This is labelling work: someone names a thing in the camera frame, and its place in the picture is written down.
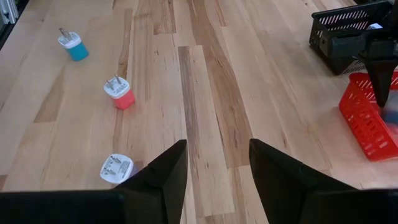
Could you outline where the silver frame bracket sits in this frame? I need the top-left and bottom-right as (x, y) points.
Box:
(0, 0), (19, 25)

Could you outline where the red plastic basket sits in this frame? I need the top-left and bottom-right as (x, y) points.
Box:
(338, 72), (398, 162)

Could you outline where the cyan wall charger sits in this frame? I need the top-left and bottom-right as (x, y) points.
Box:
(57, 27), (90, 62)

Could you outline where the red wall charger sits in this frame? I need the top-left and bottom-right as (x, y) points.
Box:
(103, 73), (136, 111)

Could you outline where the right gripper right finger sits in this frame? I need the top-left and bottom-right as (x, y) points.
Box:
(248, 139), (398, 224)

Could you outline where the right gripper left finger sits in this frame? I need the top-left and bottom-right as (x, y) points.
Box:
(0, 139), (189, 224)

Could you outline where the black plastic basket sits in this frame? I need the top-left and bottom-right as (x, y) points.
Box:
(308, 1), (393, 75)

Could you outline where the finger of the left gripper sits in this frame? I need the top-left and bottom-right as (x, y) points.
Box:
(363, 58), (398, 108)

